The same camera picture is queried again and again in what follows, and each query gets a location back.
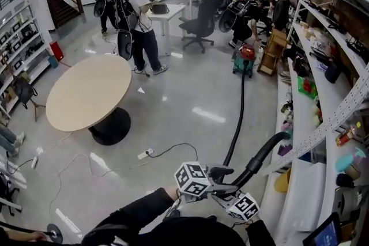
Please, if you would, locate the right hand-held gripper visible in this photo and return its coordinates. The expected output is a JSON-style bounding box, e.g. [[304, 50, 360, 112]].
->
[[214, 192, 259, 222]]

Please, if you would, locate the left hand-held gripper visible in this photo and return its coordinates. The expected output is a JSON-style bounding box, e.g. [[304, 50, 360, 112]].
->
[[174, 161, 240, 204]]

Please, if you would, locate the black vacuum hose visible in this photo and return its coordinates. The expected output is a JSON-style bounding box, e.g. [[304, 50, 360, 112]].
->
[[221, 67, 291, 192]]

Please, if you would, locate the person's right forearm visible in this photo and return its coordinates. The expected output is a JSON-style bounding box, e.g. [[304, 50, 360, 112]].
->
[[244, 218, 277, 246]]

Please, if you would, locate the person's left forearm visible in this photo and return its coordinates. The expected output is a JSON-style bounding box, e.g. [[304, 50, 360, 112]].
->
[[115, 186, 181, 228]]

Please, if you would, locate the red and teal vacuum cleaner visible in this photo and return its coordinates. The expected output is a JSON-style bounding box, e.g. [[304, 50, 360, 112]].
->
[[232, 43, 257, 78]]

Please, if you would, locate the yellow bucket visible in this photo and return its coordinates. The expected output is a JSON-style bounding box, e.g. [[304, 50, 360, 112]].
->
[[273, 167, 292, 193]]

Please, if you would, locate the person's black top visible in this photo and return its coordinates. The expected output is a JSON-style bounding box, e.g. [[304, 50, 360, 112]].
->
[[82, 210, 251, 246]]

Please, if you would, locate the white metal shelving unit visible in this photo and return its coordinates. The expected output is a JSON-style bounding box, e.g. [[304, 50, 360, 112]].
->
[[263, 0, 369, 246]]

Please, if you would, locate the tablet with blue screen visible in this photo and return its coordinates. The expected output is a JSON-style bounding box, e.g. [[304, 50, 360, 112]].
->
[[302, 212, 344, 246]]

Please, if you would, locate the teal spray bottle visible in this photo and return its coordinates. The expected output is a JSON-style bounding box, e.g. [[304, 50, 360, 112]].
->
[[334, 149, 367, 173]]

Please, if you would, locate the red and yellow bottle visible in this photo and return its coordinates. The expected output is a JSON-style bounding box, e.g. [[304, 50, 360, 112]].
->
[[336, 122, 363, 147]]

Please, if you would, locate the green packet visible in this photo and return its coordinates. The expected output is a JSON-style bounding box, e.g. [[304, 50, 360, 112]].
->
[[296, 75, 318, 99]]

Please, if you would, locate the wooden stool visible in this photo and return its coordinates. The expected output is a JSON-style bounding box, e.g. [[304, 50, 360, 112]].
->
[[257, 28, 291, 77]]

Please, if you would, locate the black office chair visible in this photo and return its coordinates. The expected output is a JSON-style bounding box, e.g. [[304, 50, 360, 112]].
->
[[178, 0, 220, 54]]

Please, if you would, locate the round wooden table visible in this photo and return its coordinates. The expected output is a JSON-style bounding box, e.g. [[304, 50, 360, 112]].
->
[[45, 54, 133, 146]]

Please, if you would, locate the white rectangular desk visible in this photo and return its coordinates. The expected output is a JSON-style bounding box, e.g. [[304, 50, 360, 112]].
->
[[145, 3, 187, 57]]

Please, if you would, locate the black floor disc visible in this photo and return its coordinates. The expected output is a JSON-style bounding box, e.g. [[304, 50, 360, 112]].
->
[[46, 223, 63, 244]]

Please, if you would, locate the black handbag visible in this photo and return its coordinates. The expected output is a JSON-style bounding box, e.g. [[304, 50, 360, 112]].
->
[[150, 2, 170, 14]]

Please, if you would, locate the red box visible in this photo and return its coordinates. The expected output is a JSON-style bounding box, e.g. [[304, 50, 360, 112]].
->
[[50, 41, 64, 62]]

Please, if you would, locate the black bag on stand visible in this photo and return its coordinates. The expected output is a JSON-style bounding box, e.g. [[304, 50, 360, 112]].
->
[[13, 76, 47, 122]]

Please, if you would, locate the staircase with wooden railing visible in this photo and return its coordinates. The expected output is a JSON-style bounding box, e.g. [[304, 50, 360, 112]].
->
[[36, 0, 85, 29]]

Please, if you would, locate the white display shelf unit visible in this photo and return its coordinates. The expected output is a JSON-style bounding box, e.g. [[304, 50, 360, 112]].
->
[[0, 0, 54, 122]]

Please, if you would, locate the black power cable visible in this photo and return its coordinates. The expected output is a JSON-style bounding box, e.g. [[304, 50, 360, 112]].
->
[[147, 142, 198, 165]]

